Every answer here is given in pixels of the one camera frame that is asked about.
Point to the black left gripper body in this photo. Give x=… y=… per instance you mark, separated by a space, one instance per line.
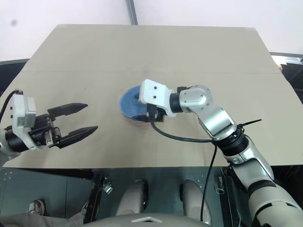
x=42 y=130

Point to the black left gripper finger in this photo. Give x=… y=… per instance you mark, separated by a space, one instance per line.
x=68 y=108
x=78 y=134

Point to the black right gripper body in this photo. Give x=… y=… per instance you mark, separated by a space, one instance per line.
x=156 y=113

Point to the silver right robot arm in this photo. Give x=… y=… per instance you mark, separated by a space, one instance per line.
x=213 y=113

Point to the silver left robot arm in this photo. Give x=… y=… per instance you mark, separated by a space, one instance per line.
x=14 y=142

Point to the pink bowl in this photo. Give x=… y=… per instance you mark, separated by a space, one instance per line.
x=142 y=124

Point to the brown cardboard table cover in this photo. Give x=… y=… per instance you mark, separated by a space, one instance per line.
x=94 y=71

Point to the metal table clamp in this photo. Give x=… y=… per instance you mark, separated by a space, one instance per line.
x=108 y=187

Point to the beige rounded robot leg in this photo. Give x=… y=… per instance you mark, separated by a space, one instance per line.
x=132 y=196
x=195 y=198

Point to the grey cloth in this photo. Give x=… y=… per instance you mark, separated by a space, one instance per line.
x=35 y=220

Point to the black zip tie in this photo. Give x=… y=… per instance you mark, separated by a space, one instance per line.
x=251 y=122

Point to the grey robot torso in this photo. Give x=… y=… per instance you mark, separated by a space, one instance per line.
x=146 y=220

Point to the dark furniture piece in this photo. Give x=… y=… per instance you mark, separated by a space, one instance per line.
x=291 y=71

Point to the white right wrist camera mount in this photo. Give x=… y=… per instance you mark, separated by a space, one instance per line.
x=155 y=93

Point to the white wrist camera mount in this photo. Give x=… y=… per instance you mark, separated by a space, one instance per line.
x=23 y=111
x=155 y=93

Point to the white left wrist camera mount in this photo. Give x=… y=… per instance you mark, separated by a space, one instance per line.
x=23 y=111

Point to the black table frame leg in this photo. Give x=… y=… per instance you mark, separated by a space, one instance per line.
x=93 y=198

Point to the grey metal post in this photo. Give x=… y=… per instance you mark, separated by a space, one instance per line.
x=133 y=11

